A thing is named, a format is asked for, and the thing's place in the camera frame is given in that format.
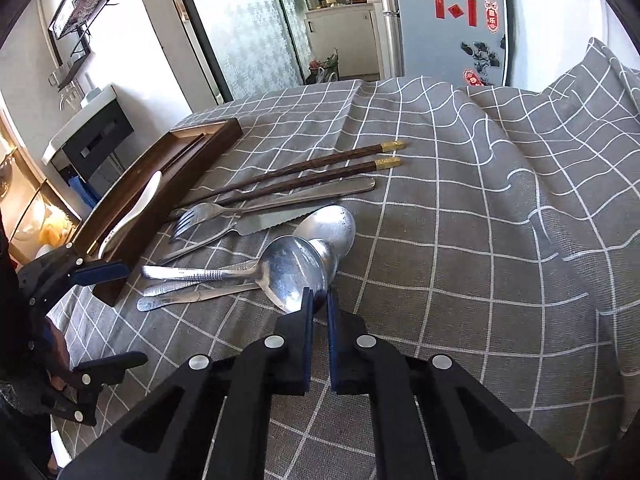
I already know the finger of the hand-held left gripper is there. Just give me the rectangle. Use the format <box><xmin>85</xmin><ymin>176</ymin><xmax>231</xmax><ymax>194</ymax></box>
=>
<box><xmin>46</xmin><ymin>351</ymin><xmax>149</xmax><ymax>427</ymax></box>
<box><xmin>17</xmin><ymin>242</ymin><xmax>132</xmax><ymax>314</ymax></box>

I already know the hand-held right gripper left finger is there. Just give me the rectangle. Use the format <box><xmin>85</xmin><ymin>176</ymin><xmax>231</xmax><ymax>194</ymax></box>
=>
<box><xmin>56</xmin><ymin>287</ymin><xmax>317</xmax><ymax>480</ymax></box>

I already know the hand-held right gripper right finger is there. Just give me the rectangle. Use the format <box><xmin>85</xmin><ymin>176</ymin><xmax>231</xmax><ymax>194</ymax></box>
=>
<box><xmin>326</xmin><ymin>290</ymin><xmax>584</xmax><ymax>480</ymax></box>

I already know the dark wooden tray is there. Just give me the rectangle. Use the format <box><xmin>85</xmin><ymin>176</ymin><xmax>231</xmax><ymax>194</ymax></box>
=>
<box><xmin>70</xmin><ymin>117</ymin><xmax>244</xmax><ymax>308</ymax></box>

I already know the steel spoon textured handle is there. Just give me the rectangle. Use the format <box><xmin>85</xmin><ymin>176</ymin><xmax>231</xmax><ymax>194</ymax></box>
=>
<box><xmin>141</xmin><ymin>235</ymin><xmax>332</xmax><ymax>314</ymax></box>
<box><xmin>144</xmin><ymin>237</ymin><xmax>347</xmax><ymax>297</ymax></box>

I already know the steel spoon plain handle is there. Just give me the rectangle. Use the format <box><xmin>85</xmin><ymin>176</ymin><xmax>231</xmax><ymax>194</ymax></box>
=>
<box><xmin>137</xmin><ymin>204</ymin><xmax>357</xmax><ymax>312</ymax></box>

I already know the serrated steel knife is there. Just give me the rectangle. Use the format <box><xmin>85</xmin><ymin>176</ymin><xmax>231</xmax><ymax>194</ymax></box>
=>
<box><xmin>159</xmin><ymin>205</ymin><xmax>323</xmax><ymax>266</ymax></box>

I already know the steel fork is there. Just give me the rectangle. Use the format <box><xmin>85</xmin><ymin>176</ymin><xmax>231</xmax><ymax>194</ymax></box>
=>
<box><xmin>170</xmin><ymin>176</ymin><xmax>377</xmax><ymax>245</ymax></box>

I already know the person's left forearm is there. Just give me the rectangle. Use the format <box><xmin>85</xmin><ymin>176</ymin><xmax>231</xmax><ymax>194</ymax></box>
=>
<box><xmin>0</xmin><ymin>379</ymin><xmax>51</xmax><ymax>417</ymax></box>

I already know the person's left hand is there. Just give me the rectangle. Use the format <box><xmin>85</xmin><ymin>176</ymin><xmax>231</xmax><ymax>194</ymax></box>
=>
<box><xmin>47</xmin><ymin>322</ymin><xmax>72</xmax><ymax>393</ymax></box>

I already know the blue towel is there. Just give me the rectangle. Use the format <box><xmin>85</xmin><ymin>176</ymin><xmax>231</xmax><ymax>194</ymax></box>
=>
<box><xmin>70</xmin><ymin>175</ymin><xmax>104</xmax><ymax>211</ymax></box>

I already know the white ceramic spoon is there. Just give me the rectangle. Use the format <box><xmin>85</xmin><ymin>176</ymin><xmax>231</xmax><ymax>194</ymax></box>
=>
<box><xmin>97</xmin><ymin>170</ymin><xmax>164</xmax><ymax>261</ymax></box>

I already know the wooden ladder shelf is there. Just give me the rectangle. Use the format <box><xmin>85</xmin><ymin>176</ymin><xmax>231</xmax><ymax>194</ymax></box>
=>
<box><xmin>0</xmin><ymin>120</ymin><xmax>83</xmax><ymax>263</ymax></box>

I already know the white washbasin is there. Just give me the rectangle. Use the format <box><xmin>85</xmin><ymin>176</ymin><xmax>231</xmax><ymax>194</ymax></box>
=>
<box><xmin>41</xmin><ymin>85</ymin><xmax>121</xmax><ymax>164</ymax></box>

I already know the grey checked tablecloth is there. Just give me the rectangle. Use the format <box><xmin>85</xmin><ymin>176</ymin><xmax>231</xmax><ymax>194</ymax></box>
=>
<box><xmin>50</xmin><ymin>37</ymin><xmax>640</xmax><ymax>480</ymax></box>

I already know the black framed mirror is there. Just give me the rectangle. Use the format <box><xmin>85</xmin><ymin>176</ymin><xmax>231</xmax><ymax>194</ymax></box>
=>
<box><xmin>47</xmin><ymin>10</ymin><xmax>96</xmax><ymax>77</ymax></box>

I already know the patterned glass sliding door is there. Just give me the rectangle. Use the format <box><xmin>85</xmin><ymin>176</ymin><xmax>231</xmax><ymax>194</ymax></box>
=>
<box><xmin>170</xmin><ymin>0</ymin><xmax>306</xmax><ymax>106</ymax></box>
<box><xmin>267</xmin><ymin>0</ymin><xmax>315</xmax><ymax>86</ymax></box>

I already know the plastic bags bundle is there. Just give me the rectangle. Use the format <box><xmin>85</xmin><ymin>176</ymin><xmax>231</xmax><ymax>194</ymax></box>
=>
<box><xmin>306</xmin><ymin>50</ymin><xmax>342</xmax><ymax>86</ymax></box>

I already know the white kitchen cabinet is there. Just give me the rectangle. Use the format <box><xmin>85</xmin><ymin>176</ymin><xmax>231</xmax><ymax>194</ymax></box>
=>
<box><xmin>304</xmin><ymin>0</ymin><xmax>386</xmax><ymax>82</ymax></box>

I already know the grey refrigerator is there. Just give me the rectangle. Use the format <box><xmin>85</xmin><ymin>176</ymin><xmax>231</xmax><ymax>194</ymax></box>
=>
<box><xmin>375</xmin><ymin>0</ymin><xmax>512</xmax><ymax>89</ymax></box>

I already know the cluster of fridge magnets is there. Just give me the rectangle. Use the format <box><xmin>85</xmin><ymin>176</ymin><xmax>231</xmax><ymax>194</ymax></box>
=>
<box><xmin>429</xmin><ymin>0</ymin><xmax>503</xmax><ymax>87</ymax></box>

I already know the red square paper sticker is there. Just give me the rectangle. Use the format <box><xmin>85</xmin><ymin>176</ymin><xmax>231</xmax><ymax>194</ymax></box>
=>
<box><xmin>434</xmin><ymin>0</ymin><xmax>482</xmax><ymax>29</ymax></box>

